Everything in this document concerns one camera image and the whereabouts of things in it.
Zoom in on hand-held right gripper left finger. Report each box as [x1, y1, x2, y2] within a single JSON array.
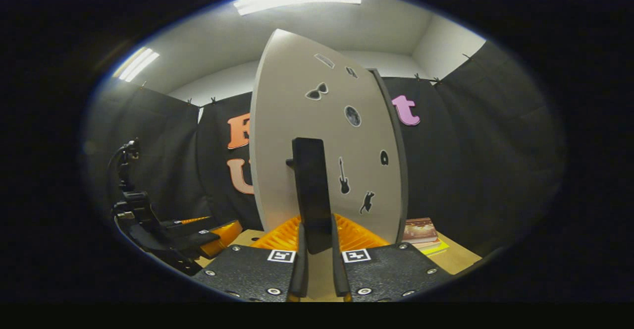
[[191, 214, 310, 302]]

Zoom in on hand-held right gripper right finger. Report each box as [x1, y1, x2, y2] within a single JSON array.
[[331, 214, 454, 302]]

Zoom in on black cabinet door handle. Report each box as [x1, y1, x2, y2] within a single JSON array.
[[286, 137, 333, 255]]

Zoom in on dark grey cabinet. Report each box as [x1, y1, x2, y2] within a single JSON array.
[[369, 68, 410, 244]]

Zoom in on white cabinet door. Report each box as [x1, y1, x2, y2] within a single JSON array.
[[249, 28, 402, 245]]

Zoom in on black backdrop cloth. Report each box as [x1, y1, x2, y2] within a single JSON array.
[[84, 39, 565, 258]]

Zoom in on yellow book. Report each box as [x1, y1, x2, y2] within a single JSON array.
[[419, 240, 450, 257]]

